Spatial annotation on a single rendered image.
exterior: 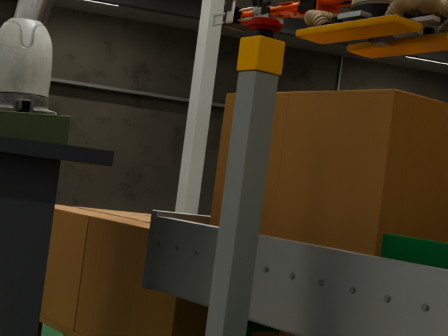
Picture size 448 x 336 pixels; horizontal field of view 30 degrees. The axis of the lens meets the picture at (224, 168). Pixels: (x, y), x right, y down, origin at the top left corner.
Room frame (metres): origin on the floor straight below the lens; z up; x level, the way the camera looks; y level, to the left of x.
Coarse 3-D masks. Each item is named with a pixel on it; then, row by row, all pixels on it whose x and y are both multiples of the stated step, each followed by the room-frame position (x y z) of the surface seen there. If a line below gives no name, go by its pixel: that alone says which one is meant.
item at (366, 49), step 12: (420, 36) 2.08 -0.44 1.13; (432, 36) 2.05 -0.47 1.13; (444, 36) 2.02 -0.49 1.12; (348, 48) 2.27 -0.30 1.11; (360, 48) 2.24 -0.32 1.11; (372, 48) 2.20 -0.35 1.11; (384, 48) 2.18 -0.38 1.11; (396, 48) 2.17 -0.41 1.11; (408, 48) 2.15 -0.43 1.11; (420, 48) 2.13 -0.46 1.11; (432, 48) 2.12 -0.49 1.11; (444, 48) 2.10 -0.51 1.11
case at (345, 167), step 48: (288, 96) 2.06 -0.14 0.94; (336, 96) 1.93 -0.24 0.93; (384, 96) 1.81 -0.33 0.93; (288, 144) 2.04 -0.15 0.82; (336, 144) 1.91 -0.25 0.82; (384, 144) 1.80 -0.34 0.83; (432, 144) 1.88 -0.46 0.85; (288, 192) 2.03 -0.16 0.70; (336, 192) 1.90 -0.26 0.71; (384, 192) 1.79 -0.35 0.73; (432, 192) 1.89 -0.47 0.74; (336, 240) 1.88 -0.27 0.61
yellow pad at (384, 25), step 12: (336, 24) 2.05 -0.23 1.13; (348, 24) 2.01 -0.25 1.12; (360, 24) 1.98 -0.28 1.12; (372, 24) 1.95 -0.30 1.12; (384, 24) 1.92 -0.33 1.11; (396, 24) 1.91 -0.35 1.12; (408, 24) 1.92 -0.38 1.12; (420, 24) 1.95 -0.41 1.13; (300, 36) 2.15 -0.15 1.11; (312, 36) 2.14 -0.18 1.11; (324, 36) 2.12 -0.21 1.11; (336, 36) 2.10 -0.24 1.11; (348, 36) 2.09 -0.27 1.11; (360, 36) 2.07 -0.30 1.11; (372, 36) 2.06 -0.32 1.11
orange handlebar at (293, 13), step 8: (328, 0) 2.25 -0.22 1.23; (336, 0) 2.22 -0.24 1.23; (344, 0) 2.20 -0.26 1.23; (272, 8) 2.43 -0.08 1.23; (280, 8) 2.40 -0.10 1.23; (288, 8) 2.38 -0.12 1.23; (296, 8) 2.35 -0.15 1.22; (336, 8) 2.29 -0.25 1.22; (240, 16) 2.55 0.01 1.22; (248, 16) 2.52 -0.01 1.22; (280, 16) 2.47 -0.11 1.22; (288, 16) 2.42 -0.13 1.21; (296, 16) 2.42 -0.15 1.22
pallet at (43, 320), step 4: (40, 316) 3.09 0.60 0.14; (40, 320) 3.09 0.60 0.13; (44, 320) 3.06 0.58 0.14; (48, 320) 3.04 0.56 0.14; (40, 324) 3.29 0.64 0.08; (48, 324) 3.03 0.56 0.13; (52, 324) 3.01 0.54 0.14; (56, 324) 2.98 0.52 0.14; (40, 328) 3.30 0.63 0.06; (56, 328) 2.98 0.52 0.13; (60, 328) 2.95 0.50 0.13; (64, 328) 2.93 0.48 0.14; (40, 332) 3.30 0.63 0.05; (64, 332) 2.92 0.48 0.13; (68, 332) 2.90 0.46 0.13; (72, 332) 2.88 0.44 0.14
